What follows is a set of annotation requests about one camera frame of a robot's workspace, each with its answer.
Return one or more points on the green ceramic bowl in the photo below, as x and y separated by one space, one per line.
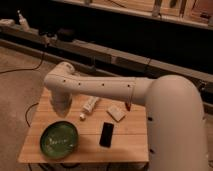
59 140

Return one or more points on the white spray bottle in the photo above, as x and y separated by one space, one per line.
23 22

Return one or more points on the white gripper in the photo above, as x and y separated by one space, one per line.
61 102

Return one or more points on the red pocket knife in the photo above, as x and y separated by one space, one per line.
128 106

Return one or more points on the white tube bottle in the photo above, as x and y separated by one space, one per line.
88 107

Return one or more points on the wooden table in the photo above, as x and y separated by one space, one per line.
129 140

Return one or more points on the black smartphone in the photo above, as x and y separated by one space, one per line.
106 135

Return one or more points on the black round object on ledge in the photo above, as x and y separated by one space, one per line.
66 35

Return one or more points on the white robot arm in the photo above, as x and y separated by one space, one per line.
176 129

